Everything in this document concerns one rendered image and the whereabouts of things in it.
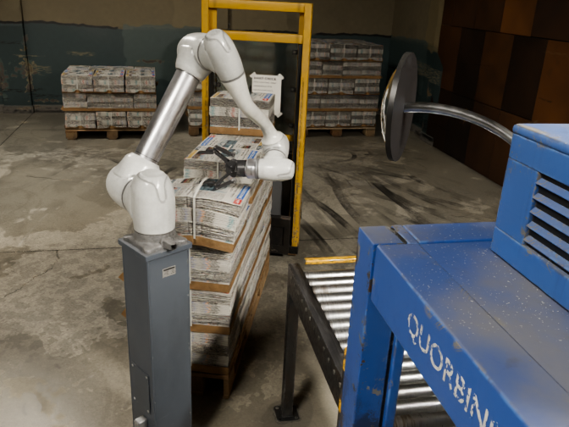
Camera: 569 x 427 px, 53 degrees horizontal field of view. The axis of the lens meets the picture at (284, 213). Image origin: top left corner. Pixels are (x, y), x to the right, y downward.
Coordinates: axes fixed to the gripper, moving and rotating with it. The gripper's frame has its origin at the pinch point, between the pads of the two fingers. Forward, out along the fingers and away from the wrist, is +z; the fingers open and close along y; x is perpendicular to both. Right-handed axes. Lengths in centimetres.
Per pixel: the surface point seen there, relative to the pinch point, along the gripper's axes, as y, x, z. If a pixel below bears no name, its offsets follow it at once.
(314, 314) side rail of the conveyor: 40, -54, -55
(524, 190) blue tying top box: -46, -159, -89
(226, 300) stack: 61, -10, -11
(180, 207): 14.3, -13.5, 6.5
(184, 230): 24.6, -14.4, 5.4
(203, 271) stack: 46.7, -10.1, -1.1
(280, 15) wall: -42, 712, 50
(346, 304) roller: 41, -43, -66
